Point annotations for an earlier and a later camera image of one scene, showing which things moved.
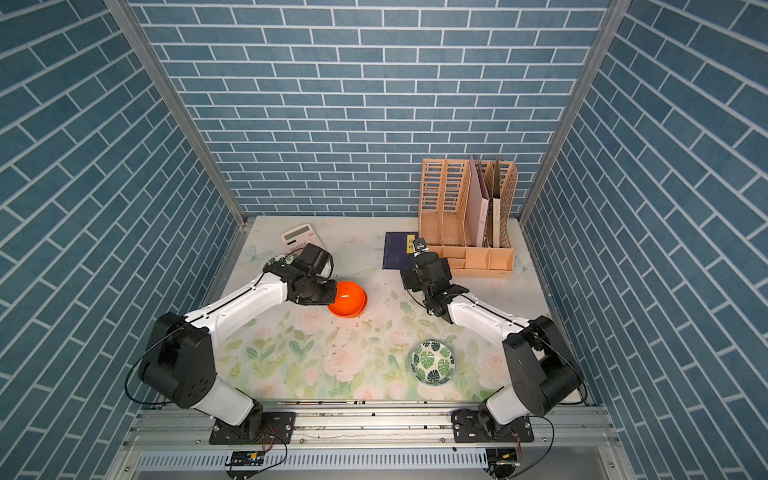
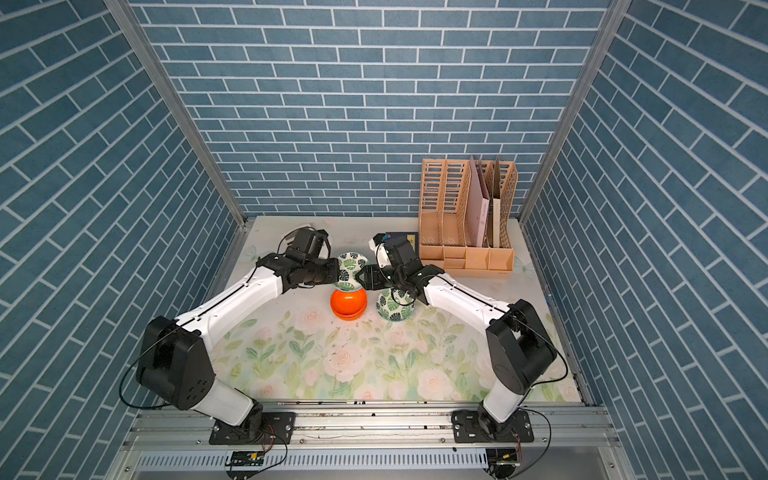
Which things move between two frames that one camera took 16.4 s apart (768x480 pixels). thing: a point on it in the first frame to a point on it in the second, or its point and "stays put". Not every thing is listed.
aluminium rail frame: x=172 y=441 stays put
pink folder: x=476 y=204 stays put
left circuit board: x=244 y=458 stays put
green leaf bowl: x=432 y=363 to x=395 y=305
